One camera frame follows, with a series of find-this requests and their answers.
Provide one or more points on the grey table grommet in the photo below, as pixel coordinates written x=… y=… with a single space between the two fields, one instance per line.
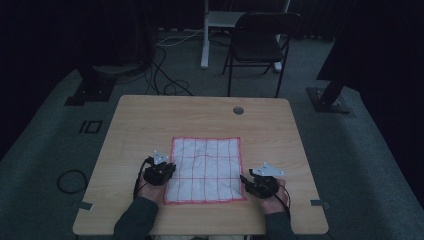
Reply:
x=238 y=110

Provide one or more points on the white cloth with red grid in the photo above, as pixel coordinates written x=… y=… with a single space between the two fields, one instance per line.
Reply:
x=206 y=170

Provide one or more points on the grey tape strip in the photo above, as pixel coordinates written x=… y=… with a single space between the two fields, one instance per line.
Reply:
x=318 y=203
x=85 y=206

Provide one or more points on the black stand with square base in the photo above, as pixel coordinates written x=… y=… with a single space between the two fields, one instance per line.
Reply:
x=93 y=90

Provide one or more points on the black folding chair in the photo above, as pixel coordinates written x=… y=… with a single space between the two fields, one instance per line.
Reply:
x=258 y=40

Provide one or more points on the person's left hand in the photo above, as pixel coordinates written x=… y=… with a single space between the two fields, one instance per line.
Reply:
x=151 y=193

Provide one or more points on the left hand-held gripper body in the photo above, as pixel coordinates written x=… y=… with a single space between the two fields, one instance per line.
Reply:
x=158 y=175

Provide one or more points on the round grey stand base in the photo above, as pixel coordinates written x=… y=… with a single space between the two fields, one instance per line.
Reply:
x=116 y=69

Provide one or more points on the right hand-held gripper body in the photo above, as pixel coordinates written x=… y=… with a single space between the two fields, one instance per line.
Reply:
x=265 y=185

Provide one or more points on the white desk frame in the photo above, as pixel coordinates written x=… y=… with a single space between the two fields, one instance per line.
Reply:
x=213 y=20

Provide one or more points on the black slanted post with base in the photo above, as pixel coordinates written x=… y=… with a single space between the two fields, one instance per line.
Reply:
x=328 y=96

